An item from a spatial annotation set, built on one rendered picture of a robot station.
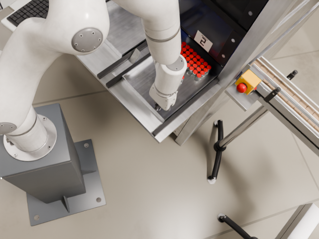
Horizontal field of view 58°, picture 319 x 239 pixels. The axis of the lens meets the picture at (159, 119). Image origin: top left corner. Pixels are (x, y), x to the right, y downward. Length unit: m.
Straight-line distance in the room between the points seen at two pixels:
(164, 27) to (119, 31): 0.75
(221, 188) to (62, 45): 1.75
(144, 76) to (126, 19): 0.31
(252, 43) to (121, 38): 0.59
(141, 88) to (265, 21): 0.55
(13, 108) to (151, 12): 0.40
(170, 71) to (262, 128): 1.62
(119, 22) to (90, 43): 0.89
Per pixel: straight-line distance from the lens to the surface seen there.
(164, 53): 0.76
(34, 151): 1.17
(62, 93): 2.23
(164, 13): 0.63
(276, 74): 1.43
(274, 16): 1.01
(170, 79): 0.90
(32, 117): 0.98
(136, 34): 1.40
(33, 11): 1.57
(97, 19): 0.53
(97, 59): 1.31
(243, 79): 1.22
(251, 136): 2.34
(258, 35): 1.07
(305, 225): 1.72
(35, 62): 0.68
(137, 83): 1.25
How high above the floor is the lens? 1.96
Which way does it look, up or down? 66 degrees down
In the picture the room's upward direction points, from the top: 23 degrees clockwise
